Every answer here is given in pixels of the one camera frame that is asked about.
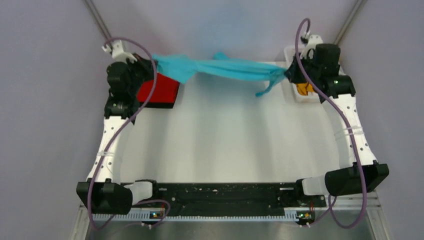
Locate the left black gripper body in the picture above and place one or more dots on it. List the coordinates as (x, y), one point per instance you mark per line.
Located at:
(136, 74)

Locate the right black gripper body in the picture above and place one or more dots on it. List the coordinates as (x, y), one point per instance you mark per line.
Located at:
(311, 70)

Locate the teal t shirt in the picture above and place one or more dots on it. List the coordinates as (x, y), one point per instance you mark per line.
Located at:
(181, 68)

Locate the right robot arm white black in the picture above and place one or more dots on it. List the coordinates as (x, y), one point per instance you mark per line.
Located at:
(359, 169)

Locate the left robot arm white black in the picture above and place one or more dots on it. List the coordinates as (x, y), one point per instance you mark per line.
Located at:
(103, 192)

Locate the orange t shirt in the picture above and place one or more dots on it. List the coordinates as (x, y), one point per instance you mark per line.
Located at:
(305, 89)

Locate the white plastic basket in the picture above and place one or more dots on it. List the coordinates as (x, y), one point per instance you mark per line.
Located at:
(289, 53)

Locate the folded red t shirt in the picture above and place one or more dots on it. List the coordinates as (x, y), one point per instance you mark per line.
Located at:
(145, 89)

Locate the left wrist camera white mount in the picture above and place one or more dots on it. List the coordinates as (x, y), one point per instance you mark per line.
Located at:
(118, 52)

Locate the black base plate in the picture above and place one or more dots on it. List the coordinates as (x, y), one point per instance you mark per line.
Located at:
(270, 199)

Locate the white cable duct strip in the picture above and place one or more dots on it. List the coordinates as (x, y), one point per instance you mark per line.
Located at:
(139, 215)

